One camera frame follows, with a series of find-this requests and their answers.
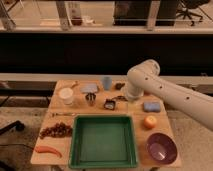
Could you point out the bunch of red grapes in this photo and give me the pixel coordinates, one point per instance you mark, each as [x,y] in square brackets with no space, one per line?
[59,130]

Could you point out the small metal cup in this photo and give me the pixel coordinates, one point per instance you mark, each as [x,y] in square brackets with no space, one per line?
[90,98]

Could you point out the small tan object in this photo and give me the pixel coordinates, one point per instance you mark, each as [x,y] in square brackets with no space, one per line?
[75,83]

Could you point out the white cup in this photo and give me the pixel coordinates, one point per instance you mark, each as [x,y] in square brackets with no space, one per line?
[66,95]

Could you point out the green plastic tray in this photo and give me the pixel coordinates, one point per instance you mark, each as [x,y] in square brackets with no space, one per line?
[102,142]

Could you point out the orange fruit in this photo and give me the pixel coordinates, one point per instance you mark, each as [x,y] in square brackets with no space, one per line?
[150,122]

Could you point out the black handled tool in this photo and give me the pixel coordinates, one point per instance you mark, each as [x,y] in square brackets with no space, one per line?
[119,98]

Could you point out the blue sponge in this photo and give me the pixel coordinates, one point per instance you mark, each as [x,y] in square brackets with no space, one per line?
[151,107]

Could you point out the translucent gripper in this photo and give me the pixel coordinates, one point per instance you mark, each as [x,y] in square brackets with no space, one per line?
[134,107]

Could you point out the blue cup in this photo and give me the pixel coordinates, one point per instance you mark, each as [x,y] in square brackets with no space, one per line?
[106,82]

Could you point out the dark rectangular block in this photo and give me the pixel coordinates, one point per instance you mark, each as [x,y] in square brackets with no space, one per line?
[118,86]

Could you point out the small black square object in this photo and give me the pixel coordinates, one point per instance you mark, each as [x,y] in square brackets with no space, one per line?
[110,104]

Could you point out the purple bowl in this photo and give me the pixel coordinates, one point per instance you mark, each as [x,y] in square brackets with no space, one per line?
[161,148]

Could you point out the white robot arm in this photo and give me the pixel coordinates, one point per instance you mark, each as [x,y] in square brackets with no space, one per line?
[144,77]

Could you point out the black office chair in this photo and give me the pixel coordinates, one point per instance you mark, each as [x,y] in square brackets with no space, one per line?
[186,7]

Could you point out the orange carrot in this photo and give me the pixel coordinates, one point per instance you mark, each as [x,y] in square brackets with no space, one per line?
[47,149]

